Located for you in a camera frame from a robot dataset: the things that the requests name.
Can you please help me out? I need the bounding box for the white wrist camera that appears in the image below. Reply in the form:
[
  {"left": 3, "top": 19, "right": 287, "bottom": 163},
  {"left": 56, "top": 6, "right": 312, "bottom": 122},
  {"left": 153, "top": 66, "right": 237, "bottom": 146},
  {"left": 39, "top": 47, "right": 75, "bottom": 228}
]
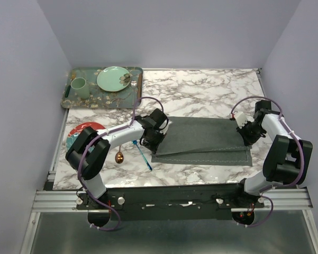
[
  {"left": 160, "top": 119, "right": 171, "bottom": 134},
  {"left": 233, "top": 112, "right": 248, "bottom": 129}
]

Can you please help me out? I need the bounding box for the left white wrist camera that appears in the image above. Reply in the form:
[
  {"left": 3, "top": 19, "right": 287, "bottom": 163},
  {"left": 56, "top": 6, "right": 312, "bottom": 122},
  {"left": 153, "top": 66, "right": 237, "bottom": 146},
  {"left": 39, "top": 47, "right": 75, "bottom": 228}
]
[{"left": 160, "top": 119, "right": 171, "bottom": 134}]

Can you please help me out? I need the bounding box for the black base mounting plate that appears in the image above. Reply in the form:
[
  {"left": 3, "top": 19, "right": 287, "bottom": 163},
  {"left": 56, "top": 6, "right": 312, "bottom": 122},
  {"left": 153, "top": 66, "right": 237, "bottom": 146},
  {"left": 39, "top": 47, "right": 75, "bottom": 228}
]
[{"left": 77, "top": 183, "right": 264, "bottom": 221}]

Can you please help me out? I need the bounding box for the green handled utensil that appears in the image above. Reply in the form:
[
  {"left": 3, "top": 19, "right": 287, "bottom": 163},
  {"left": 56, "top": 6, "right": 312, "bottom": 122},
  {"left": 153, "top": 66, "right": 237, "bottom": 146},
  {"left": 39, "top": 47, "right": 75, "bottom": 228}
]
[{"left": 65, "top": 85, "right": 71, "bottom": 98}]

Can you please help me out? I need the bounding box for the mint green plate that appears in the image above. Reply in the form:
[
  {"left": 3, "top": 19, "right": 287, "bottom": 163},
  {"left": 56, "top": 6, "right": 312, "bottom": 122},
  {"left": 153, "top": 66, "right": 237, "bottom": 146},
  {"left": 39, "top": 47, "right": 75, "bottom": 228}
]
[{"left": 97, "top": 66, "right": 132, "bottom": 92}]

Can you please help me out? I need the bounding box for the green floral tray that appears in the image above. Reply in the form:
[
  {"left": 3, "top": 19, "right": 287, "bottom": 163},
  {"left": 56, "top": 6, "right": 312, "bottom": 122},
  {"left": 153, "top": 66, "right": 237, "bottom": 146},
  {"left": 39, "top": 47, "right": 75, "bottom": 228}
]
[{"left": 60, "top": 67, "right": 143, "bottom": 110}]

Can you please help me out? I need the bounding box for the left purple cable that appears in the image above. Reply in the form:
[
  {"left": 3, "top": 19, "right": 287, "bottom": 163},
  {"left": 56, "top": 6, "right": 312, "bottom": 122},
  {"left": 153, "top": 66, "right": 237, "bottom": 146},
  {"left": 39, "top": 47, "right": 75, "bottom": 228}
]
[{"left": 76, "top": 96, "right": 165, "bottom": 231}]

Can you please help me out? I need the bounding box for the mint green cup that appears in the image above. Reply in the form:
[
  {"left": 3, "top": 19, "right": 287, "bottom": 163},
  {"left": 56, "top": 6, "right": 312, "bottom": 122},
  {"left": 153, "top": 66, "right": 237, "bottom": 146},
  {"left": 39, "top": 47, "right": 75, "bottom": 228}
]
[{"left": 70, "top": 78, "right": 90, "bottom": 99}]

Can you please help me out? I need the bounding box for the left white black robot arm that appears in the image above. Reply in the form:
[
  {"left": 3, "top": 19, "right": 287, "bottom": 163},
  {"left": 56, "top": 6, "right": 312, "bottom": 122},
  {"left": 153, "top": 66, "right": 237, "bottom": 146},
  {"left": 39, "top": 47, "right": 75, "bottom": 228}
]
[{"left": 65, "top": 108, "right": 169, "bottom": 209}]

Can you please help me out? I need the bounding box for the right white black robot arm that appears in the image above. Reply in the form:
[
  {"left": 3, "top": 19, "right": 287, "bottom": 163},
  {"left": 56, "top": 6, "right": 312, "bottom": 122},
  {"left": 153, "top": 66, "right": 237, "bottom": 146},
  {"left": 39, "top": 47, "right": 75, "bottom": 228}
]
[{"left": 230, "top": 96, "right": 313, "bottom": 207}]

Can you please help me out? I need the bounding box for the dark grey cloth napkin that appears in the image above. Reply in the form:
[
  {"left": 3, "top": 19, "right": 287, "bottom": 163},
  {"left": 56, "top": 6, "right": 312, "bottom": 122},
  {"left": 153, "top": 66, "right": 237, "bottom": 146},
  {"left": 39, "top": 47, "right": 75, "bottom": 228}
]
[{"left": 151, "top": 116, "right": 252, "bottom": 166}]

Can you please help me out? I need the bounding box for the red blue floral plate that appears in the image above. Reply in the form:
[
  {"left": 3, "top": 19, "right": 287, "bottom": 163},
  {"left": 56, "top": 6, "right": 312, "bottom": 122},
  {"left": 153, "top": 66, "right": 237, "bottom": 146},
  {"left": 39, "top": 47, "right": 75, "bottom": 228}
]
[{"left": 66, "top": 122, "right": 105, "bottom": 151}]

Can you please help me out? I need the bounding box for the blue metal fork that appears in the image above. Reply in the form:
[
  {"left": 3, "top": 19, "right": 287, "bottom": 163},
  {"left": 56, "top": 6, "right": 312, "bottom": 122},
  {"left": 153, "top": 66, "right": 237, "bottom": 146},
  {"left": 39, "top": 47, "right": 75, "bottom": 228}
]
[{"left": 132, "top": 140, "right": 152, "bottom": 171}]

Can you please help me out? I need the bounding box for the copper spoon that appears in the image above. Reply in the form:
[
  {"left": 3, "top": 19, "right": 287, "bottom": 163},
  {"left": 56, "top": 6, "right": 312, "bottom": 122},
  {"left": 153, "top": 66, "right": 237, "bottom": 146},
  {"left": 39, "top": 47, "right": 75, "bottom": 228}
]
[{"left": 115, "top": 146, "right": 124, "bottom": 164}]

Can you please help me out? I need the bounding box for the aluminium frame rail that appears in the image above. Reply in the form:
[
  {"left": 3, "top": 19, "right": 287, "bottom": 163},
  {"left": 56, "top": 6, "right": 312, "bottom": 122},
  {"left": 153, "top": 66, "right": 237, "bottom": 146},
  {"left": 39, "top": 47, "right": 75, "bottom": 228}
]
[{"left": 32, "top": 188, "right": 313, "bottom": 213}]

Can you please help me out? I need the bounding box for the brown wooden chopstick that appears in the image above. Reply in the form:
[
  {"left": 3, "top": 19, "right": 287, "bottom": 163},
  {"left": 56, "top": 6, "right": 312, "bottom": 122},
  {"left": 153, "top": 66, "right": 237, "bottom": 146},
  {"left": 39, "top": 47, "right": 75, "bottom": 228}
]
[{"left": 137, "top": 73, "right": 143, "bottom": 99}]

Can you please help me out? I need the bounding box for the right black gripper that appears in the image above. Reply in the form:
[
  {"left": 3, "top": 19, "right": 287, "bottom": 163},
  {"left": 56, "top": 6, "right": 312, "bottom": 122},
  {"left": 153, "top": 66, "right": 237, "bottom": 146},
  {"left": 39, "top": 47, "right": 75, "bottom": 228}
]
[{"left": 237, "top": 120, "right": 266, "bottom": 146}]

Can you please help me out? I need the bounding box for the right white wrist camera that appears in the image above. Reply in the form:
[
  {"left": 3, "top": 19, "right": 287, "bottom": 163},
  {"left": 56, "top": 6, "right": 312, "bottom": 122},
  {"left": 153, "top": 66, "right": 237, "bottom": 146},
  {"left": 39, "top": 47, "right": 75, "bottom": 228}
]
[{"left": 233, "top": 112, "right": 248, "bottom": 129}]

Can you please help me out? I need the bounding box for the silver spoon on tray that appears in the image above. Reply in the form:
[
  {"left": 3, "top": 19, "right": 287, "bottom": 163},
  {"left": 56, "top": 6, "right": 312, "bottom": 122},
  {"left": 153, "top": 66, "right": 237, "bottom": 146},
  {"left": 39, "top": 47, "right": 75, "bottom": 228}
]
[{"left": 130, "top": 80, "right": 138, "bottom": 106}]

